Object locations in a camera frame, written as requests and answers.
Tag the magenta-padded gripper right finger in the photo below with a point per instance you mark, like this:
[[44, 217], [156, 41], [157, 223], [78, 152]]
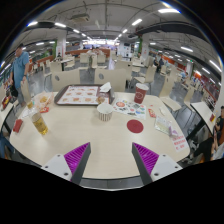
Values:
[[146, 158]]

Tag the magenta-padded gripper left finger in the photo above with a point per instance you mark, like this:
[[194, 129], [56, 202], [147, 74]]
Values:
[[76, 158]]

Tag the clear bottle of yellow drink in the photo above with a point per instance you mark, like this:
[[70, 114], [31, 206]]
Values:
[[40, 124]]

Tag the flat round red coaster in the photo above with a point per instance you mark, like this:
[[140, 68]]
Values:
[[135, 126]]

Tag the white label with red print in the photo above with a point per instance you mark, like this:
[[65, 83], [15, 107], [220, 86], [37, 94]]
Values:
[[180, 143]]

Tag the clear plastic packet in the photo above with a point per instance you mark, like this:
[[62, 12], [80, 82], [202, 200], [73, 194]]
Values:
[[162, 125]]

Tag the small red sachet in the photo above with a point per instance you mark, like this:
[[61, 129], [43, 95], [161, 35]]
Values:
[[152, 113]]

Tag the small white sachet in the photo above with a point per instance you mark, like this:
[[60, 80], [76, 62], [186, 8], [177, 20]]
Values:
[[162, 111]]

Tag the white patterned paper cup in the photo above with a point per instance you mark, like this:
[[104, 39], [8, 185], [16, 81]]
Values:
[[105, 112]]

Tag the person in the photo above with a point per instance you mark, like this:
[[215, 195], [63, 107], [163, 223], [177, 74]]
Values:
[[6, 145], [20, 70], [220, 121], [208, 146]]

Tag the brown food tray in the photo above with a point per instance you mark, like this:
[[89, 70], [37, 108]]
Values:
[[78, 95]]

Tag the wrapped food leftover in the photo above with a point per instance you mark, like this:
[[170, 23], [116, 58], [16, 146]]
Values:
[[102, 98]]

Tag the red paper cup with lid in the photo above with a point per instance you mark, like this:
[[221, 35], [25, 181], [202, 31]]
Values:
[[140, 93]]

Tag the clear plastic food bag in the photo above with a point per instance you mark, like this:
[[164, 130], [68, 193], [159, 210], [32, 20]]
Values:
[[44, 100]]

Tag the small red wallet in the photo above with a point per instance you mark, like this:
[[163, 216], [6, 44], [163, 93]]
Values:
[[18, 125]]

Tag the white paper slip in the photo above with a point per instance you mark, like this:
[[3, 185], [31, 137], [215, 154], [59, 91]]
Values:
[[27, 112]]

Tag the beige cafeteria chair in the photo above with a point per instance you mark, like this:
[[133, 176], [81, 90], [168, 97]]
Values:
[[111, 79], [66, 80], [169, 91]]

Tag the beige neighbouring table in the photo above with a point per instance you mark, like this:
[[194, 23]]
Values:
[[207, 113], [5, 115]]

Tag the white paper napkin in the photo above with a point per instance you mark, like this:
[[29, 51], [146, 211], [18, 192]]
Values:
[[105, 87]]

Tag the group of cafeteria chairs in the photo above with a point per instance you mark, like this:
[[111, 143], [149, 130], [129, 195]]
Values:
[[133, 66]]

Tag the group of ceiling lights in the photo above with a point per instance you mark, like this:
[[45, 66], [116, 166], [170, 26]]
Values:
[[136, 22]]

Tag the ceiling air conditioner unit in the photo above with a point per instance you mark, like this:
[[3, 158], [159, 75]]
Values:
[[80, 17]]

